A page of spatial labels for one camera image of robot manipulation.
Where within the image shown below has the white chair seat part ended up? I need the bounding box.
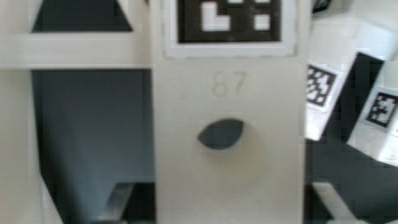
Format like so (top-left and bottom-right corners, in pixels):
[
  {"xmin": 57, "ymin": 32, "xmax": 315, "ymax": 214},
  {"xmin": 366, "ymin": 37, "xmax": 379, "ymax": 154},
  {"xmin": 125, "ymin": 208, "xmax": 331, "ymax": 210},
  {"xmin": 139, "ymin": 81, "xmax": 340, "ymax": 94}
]
[{"xmin": 309, "ymin": 0, "xmax": 398, "ymax": 66}]

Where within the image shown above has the white chair leg with tag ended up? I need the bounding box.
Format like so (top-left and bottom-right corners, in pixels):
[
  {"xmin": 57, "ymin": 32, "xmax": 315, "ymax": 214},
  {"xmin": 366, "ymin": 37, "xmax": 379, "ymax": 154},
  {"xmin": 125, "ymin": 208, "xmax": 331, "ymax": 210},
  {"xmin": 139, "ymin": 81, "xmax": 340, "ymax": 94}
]
[{"xmin": 348, "ymin": 68, "xmax": 398, "ymax": 167}]

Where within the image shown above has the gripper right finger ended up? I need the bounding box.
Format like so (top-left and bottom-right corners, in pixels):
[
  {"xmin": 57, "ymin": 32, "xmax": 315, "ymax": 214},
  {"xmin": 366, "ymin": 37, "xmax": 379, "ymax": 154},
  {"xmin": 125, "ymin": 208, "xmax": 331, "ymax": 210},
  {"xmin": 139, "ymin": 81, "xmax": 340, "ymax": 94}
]
[{"xmin": 304, "ymin": 182, "xmax": 370, "ymax": 224}]

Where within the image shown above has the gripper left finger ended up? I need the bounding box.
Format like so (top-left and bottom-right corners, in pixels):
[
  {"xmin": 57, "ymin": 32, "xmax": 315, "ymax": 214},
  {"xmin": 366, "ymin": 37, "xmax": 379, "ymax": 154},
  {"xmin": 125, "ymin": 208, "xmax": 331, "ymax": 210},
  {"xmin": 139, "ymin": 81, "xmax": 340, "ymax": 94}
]
[{"xmin": 91, "ymin": 182, "xmax": 157, "ymax": 224}]

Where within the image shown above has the small white chair leg block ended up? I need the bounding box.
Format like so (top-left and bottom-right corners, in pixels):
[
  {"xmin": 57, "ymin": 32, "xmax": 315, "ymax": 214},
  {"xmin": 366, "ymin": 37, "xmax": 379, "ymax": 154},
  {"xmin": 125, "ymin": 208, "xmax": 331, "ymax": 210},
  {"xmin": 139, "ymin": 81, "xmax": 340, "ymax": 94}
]
[{"xmin": 306, "ymin": 61, "xmax": 347, "ymax": 141}]

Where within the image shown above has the white chair back frame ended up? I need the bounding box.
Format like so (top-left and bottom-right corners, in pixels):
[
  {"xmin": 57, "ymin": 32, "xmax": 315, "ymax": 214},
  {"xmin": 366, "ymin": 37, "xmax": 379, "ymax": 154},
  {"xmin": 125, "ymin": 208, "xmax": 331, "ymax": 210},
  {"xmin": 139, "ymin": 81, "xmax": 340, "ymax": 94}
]
[{"xmin": 0, "ymin": 0, "xmax": 311, "ymax": 224}]

